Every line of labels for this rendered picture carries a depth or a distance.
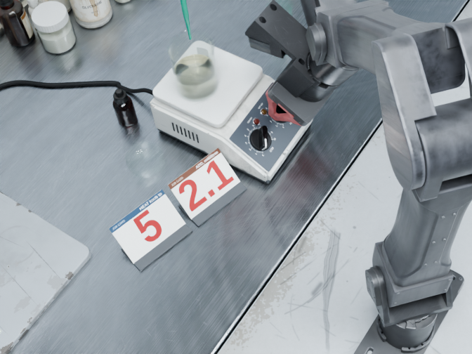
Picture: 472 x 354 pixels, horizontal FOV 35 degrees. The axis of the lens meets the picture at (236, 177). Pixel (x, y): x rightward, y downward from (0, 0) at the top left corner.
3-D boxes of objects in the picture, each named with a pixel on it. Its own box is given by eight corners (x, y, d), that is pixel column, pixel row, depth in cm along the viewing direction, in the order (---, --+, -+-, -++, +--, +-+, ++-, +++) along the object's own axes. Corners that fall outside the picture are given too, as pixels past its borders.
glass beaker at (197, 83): (169, 79, 109) (160, 37, 102) (211, 64, 110) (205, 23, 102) (184, 114, 105) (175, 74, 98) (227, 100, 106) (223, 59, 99)
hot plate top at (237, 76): (265, 71, 109) (265, 68, 108) (220, 130, 104) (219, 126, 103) (197, 42, 113) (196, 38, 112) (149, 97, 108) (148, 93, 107)
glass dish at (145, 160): (166, 178, 110) (163, 169, 108) (128, 182, 110) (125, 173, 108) (164, 147, 113) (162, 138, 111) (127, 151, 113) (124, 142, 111)
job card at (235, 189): (247, 189, 107) (245, 173, 104) (198, 227, 105) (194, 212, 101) (219, 163, 110) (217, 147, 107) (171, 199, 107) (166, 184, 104)
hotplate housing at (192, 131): (314, 123, 113) (315, 89, 106) (268, 188, 107) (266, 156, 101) (192, 68, 121) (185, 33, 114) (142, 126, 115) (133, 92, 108)
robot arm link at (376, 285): (364, 263, 85) (382, 308, 82) (440, 243, 86) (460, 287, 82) (361, 287, 90) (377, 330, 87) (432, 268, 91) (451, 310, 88)
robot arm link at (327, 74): (296, 40, 95) (322, 14, 88) (336, 36, 97) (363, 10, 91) (312, 91, 93) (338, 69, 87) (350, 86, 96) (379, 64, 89)
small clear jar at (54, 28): (35, 43, 126) (23, 14, 121) (63, 24, 128) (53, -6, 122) (55, 60, 124) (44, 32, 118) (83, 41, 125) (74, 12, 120)
